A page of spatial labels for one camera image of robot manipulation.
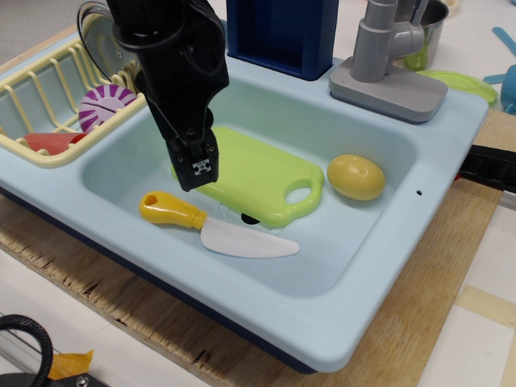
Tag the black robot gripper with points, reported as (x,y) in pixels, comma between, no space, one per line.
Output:
(181,47)

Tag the yellow handled white toy knife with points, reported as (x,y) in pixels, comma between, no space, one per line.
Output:
(159,207)

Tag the green plastic cutting board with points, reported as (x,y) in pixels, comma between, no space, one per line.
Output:
(266,183)

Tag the wooden board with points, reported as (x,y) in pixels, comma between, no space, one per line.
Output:
(449,319)

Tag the purple white toy plate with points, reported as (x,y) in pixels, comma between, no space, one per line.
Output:
(101,103)

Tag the red toy piece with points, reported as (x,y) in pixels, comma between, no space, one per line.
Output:
(52,143)

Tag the cream plastic dish rack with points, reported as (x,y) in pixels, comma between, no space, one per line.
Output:
(42,98)

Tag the yellow toy potato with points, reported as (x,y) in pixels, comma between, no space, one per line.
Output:
(356,177)

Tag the dark blue plastic box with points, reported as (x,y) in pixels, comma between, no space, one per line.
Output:
(294,37)

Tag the steel pot lid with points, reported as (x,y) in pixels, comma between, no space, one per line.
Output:
(95,26)

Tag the light blue toy sink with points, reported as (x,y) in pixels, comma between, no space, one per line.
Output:
(327,200)

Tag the grey toy faucet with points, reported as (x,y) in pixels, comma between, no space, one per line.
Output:
(368,78)

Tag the yellow tape piece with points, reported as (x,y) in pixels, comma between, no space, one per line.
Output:
(70,365)

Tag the green translucent plate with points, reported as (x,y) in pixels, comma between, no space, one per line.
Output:
(464,83)

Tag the steel pot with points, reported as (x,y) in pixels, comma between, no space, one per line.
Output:
(432,23)

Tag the black clamp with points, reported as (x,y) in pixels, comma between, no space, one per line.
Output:
(491,167)

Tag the blue plastic utensil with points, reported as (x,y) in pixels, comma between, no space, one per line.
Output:
(505,38)

